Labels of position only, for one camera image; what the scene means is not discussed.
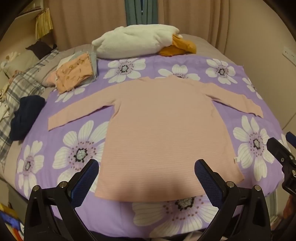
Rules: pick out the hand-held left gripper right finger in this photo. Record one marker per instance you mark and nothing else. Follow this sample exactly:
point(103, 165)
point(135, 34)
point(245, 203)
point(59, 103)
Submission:
point(207, 183)

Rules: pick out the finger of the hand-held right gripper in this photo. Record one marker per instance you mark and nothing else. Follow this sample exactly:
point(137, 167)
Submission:
point(278, 149)

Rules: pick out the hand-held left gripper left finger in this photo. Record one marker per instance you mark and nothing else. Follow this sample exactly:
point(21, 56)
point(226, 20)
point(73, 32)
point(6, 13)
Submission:
point(86, 183)

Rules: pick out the pink striped long-sleeve shirt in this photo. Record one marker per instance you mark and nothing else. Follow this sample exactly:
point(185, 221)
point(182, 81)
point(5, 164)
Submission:
point(161, 129)

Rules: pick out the purple floral blanket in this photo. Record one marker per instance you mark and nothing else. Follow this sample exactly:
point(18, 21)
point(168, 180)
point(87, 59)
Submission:
point(76, 109)

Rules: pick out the colourful box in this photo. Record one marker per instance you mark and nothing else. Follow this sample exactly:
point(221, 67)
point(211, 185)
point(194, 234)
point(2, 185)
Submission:
point(10, 222)

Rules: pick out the navy blue cloth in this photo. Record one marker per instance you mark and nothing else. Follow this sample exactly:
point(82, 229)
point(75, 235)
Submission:
point(25, 115)

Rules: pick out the orange printed folded cloth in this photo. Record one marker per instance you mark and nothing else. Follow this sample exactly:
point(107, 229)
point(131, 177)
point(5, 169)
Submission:
point(74, 71)

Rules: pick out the grey plaid bedding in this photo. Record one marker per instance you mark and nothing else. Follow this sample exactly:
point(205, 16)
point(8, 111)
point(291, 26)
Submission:
point(27, 81)

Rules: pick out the beige pillow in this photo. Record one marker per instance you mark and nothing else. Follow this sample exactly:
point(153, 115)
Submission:
point(22, 60)

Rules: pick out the dark brown cloth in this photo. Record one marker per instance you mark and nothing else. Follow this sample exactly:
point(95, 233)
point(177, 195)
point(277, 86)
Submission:
point(40, 48)

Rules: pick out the white plush goose toy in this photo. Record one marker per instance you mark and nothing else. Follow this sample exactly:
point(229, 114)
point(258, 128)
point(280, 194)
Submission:
point(129, 41)

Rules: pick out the beige curtain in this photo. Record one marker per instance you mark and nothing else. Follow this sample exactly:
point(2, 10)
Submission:
point(87, 20)

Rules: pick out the blue curtain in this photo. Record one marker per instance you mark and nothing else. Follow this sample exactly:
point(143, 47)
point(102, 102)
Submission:
point(138, 11)

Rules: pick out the white shelf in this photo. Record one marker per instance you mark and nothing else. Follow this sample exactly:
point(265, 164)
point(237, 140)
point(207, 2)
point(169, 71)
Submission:
point(27, 12)

